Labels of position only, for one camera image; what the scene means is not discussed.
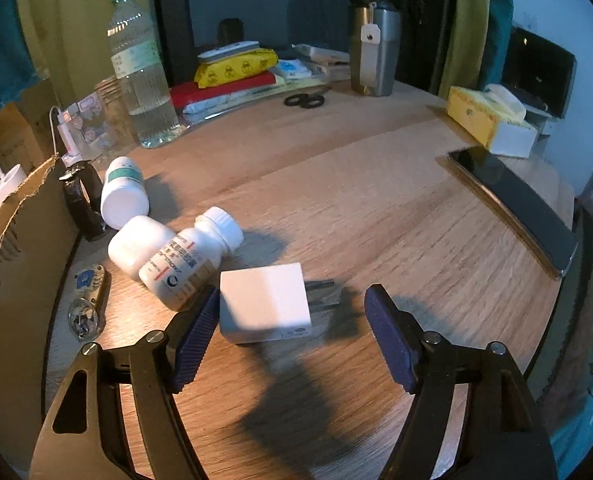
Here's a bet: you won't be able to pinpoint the amber rimmed glass jar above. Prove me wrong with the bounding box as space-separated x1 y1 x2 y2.
95 77 127 106

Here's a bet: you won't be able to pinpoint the green label white pill bottle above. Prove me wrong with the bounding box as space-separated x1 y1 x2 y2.
100 156 150 229

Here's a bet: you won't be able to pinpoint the black monitor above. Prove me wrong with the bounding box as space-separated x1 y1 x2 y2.
501 25 577 111

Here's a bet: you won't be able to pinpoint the hanging clothes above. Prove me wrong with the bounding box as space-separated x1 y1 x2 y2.
367 0 515 96

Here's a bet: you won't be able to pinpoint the black cup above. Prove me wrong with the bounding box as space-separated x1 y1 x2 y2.
219 18 244 46

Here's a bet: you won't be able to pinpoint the blue and white packet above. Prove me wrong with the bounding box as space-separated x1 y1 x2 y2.
276 58 312 80

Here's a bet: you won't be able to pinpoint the red pouch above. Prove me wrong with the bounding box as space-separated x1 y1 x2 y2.
170 72 277 111

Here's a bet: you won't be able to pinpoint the dark chair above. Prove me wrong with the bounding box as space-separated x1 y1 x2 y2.
287 0 372 46

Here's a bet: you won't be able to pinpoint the glass jar with stickers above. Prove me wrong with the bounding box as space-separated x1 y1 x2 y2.
79 92 127 161

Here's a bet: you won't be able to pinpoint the white wall charger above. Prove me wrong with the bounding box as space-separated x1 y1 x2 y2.
49 105 84 161

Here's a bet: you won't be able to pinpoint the black scissors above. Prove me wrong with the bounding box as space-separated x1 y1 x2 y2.
284 87 331 110

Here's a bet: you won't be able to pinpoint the white desk lamp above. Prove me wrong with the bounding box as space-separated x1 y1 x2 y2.
0 115 27 216

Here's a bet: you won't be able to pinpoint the metal key fob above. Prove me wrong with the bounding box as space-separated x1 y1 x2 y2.
67 265 112 342

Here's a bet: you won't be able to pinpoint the black smartphone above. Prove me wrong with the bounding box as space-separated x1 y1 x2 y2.
447 147 579 277

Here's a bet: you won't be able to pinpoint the white flat device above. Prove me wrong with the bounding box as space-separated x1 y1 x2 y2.
197 40 260 64

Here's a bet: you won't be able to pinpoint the steel tumbler with tag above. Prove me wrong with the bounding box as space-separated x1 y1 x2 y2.
347 0 402 97

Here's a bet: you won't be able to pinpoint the cardboard box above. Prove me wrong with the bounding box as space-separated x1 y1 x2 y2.
0 155 84 461

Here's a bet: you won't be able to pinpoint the gold label white pill bottle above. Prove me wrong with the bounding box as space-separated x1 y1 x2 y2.
138 206 244 312

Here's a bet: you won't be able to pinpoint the clear plastic water bottle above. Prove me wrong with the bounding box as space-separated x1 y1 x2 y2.
107 0 181 150

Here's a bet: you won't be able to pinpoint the white power adapter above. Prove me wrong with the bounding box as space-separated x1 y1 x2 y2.
219 262 342 345

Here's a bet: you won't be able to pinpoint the plain white pill bottle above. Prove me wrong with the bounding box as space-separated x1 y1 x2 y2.
108 215 177 277

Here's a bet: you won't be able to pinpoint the yellow tissue box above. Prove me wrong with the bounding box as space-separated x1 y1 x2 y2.
447 84 540 157

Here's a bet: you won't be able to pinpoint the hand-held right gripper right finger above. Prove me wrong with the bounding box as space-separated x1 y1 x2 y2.
364 284 560 480

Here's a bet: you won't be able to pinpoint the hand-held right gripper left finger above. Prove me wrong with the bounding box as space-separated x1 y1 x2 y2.
29 285 222 480

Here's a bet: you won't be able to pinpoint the yellow curtain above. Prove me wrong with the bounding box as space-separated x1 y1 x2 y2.
14 0 164 106

